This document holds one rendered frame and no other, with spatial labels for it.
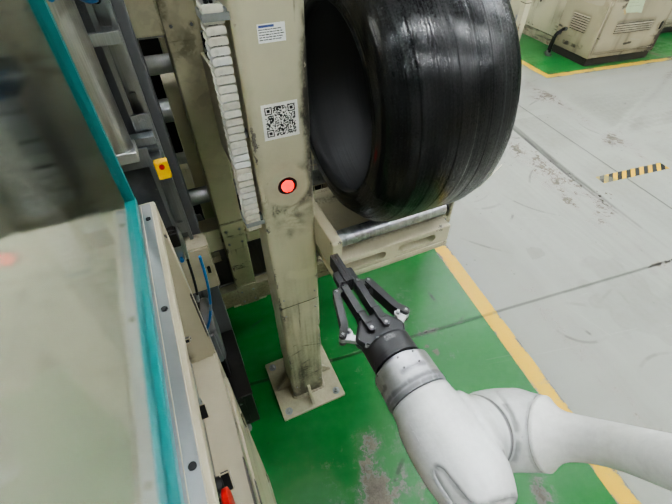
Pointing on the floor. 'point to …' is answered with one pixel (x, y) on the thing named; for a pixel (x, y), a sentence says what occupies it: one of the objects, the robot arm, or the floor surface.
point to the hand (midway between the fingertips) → (341, 272)
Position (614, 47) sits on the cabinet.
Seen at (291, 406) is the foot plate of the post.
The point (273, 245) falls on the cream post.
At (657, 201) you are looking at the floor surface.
